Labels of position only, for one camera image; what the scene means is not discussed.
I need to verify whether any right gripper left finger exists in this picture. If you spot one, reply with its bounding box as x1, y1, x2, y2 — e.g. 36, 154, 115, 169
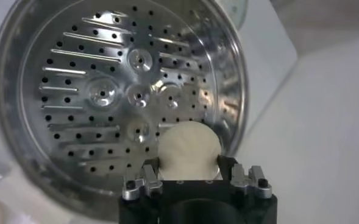
121, 158, 163, 201

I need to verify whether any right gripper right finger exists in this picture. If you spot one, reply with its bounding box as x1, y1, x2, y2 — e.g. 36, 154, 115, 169
217, 155, 273, 200

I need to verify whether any white steamed baozi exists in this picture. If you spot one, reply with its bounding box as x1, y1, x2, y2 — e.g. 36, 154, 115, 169
157, 121, 222, 181

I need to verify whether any stainless steel steamer basket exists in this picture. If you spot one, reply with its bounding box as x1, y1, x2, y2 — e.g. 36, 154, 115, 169
0, 0, 249, 214

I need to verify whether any cream electric cooker pot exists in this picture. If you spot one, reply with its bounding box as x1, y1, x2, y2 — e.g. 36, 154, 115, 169
0, 166, 122, 224

